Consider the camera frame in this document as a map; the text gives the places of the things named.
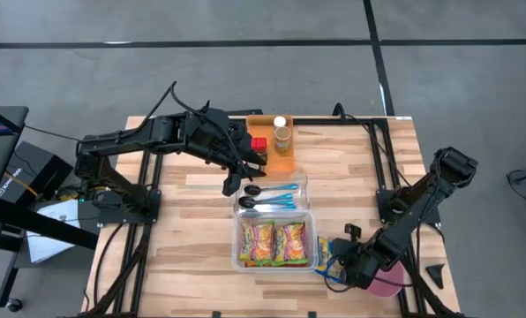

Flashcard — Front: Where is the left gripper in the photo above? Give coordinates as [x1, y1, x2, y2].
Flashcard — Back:
[209, 125, 268, 198]

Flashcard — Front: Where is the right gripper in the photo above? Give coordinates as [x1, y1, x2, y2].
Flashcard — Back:
[331, 238, 381, 289]

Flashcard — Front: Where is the green edged ramen pack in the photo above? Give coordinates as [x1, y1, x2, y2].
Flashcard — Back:
[238, 220, 275, 265]
[271, 221, 309, 266]

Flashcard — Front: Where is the orange translucent tray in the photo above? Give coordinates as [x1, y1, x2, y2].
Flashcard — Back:
[244, 114, 296, 178]

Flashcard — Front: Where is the blue yellow ramen pack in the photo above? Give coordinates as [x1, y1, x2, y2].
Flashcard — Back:
[314, 236, 348, 284]

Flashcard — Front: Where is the pink bowl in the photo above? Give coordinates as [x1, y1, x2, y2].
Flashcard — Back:
[366, 261, 406, 299]

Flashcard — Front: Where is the small clear plastic bin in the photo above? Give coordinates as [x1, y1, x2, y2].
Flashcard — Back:
[232, 170, 311, 217]

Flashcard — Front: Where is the large clear plastic bin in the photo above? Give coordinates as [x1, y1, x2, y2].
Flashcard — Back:
[229, 209, 319, 273]

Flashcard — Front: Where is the white paper sheet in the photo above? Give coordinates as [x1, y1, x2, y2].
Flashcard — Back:
[26, 199, 82, 264]

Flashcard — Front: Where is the black side desk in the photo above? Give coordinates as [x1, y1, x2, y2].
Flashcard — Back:
[0, 132, 101, 313]

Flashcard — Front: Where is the black control box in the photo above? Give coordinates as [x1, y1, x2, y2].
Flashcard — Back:
[0, 140, 74, 213]

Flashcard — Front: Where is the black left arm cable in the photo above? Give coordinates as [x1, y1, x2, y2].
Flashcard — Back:
[139, 80, 211, 129]

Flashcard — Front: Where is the black metal table frame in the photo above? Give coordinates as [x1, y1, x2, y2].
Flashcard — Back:
[75, 110, 467, 318]

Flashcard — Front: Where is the black floor cable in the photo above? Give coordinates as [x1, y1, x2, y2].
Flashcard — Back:
[505, 170, 526, 205]

